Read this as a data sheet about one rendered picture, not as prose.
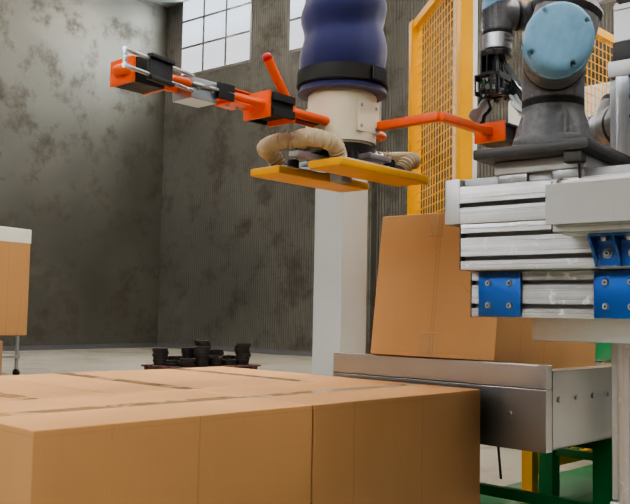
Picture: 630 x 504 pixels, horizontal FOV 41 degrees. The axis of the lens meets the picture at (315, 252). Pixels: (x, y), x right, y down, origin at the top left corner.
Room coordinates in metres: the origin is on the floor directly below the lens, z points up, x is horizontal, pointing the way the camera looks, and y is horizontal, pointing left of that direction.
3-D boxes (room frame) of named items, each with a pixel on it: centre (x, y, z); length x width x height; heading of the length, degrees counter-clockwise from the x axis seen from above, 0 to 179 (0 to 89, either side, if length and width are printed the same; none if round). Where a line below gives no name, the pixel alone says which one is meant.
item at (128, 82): (1.63, 0.35, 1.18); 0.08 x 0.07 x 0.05; 138
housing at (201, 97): (1.72, 0.25, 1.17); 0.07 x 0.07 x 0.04; 48
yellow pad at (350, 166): (2.00, -0.13, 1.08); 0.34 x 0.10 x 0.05; 138
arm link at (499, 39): (2.09, -0.45, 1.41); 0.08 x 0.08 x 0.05
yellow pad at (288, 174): (2.13, 0.01, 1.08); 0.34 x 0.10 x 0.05; 138
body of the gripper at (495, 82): (2.09, -0.44, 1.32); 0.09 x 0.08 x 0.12; 138
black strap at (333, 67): (2.06, -0.06, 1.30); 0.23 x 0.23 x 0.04
